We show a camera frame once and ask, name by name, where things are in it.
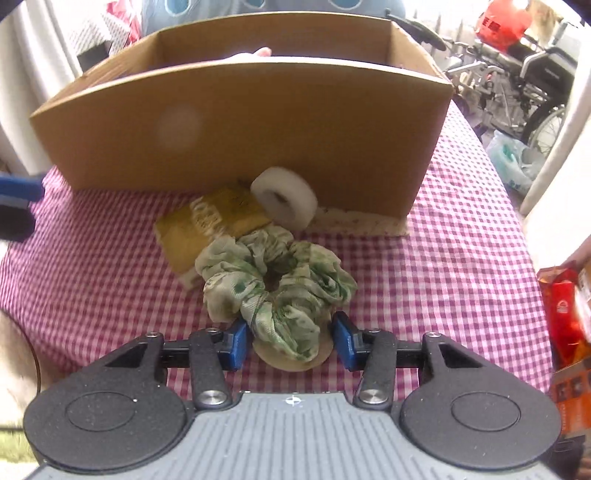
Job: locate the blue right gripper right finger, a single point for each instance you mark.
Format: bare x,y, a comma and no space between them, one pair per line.
373,353

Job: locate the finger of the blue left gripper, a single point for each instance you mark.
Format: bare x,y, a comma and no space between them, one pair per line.
24,188

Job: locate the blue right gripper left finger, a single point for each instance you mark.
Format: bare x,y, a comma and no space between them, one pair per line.
212,352

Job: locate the green floral scrunchie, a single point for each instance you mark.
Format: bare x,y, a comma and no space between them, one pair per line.
282,287

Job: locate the pink white plush toy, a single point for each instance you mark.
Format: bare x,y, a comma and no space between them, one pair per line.
264,52

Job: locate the purple checkered tablecloth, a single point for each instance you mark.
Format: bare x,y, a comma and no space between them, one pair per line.
92,277

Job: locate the yellow scouring sponge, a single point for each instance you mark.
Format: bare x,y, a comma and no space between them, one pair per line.
183,233

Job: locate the white fluffy cushion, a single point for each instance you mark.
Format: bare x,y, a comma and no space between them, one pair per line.
19,379

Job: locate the white polka dot cloth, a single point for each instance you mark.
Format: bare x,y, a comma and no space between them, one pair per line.
101,27

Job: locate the red snack packet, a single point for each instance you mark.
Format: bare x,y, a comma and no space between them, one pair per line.
567,313

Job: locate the orange cardboard box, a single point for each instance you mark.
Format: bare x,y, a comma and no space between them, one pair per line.
570,390

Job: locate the blue patterned bed sheet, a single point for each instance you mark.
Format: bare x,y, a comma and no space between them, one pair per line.
160,14

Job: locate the brown cardboard box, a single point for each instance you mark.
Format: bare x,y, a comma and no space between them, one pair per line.
351,103

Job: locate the black wheelchair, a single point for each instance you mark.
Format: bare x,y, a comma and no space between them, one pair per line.
522,94

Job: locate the red plastic bag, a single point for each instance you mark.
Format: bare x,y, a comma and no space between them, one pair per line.
502,24

